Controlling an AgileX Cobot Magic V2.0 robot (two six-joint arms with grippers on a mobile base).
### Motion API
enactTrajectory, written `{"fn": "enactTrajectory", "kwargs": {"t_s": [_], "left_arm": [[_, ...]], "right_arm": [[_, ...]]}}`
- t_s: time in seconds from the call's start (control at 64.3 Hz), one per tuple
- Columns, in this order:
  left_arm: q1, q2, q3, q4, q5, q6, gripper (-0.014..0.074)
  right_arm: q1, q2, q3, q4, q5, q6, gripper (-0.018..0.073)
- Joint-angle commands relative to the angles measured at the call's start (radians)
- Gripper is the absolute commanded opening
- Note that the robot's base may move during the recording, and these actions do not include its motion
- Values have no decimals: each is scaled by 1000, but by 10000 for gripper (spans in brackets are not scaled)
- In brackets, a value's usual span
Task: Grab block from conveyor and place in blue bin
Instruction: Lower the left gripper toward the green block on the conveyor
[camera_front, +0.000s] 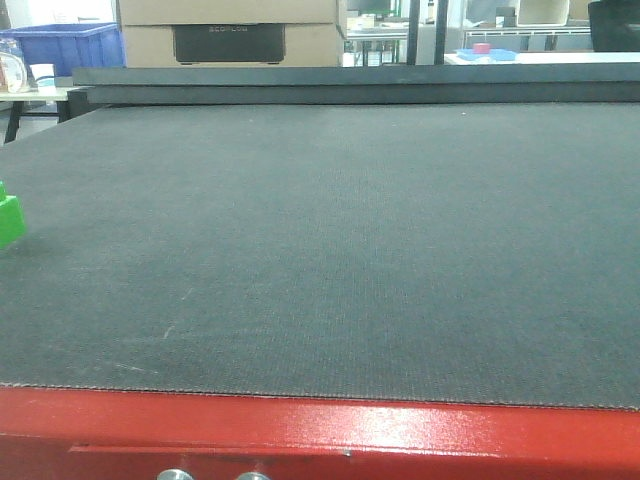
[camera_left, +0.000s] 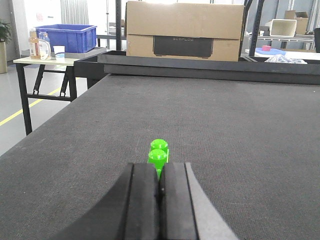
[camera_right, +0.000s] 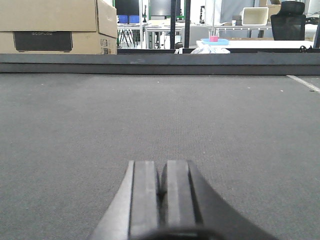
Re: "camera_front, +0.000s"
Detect silver round knob right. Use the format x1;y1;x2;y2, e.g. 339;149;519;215
236;471;271;480

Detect cardboard box with black print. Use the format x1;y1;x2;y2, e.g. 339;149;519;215
118;0;347;68

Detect dark conveyor belt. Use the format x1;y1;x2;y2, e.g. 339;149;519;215
1;104;639;409

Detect green toy block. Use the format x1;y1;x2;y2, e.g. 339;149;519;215
0;183;26;248

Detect blue plastic crate background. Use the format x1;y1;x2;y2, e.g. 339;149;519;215
1;22;126;77

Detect silver round knob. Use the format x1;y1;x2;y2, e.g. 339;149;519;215
156;468;194;480
236;471;271;480

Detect white paper cup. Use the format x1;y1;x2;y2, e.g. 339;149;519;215
30;63;56;94

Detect dark rear conveyor rail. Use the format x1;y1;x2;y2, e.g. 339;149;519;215
72;63;639;105

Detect small blue tray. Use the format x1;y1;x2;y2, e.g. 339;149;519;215
455;49;518;63

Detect red conveyor frame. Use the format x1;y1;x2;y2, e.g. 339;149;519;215
1;387;639;479

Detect silver round knob left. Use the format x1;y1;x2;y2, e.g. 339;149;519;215
156;468;194;480

